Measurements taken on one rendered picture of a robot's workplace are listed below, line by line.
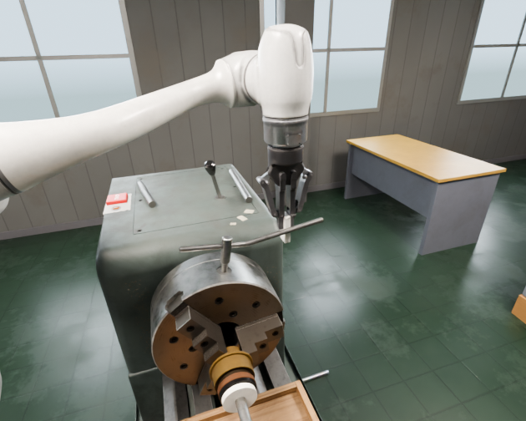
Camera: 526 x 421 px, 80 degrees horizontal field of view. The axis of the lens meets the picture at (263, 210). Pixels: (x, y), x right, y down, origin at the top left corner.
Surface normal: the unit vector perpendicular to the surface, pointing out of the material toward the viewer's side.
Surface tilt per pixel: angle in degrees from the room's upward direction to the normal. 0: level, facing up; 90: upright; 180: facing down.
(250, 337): 6
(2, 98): 90
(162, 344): 90
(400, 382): 0
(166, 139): 90
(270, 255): 90
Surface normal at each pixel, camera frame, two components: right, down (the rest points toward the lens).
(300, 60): 0.48, 0.26
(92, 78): 0.30, 0.42
